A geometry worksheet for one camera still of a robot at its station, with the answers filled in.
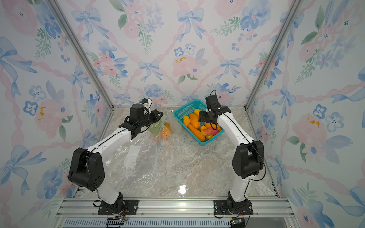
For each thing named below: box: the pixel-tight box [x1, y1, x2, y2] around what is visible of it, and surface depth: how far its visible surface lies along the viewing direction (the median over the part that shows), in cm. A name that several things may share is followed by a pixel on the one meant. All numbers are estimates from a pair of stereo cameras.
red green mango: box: [201, 127, 220, 136], surface depth 97 cm
